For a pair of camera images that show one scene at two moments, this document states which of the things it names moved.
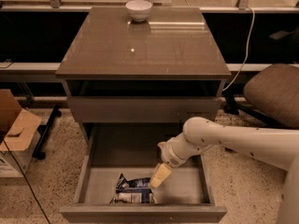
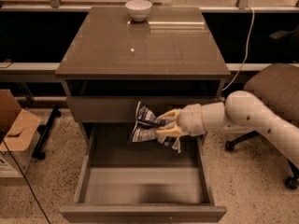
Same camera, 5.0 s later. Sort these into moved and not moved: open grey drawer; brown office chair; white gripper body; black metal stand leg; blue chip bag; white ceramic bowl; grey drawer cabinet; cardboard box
Moved: white gripper body; blue chip bag
Not moved: cardboard box; white ceramic bowl; open grey drawer; brown office chair; grey drawer cabinet; black metal stand leg
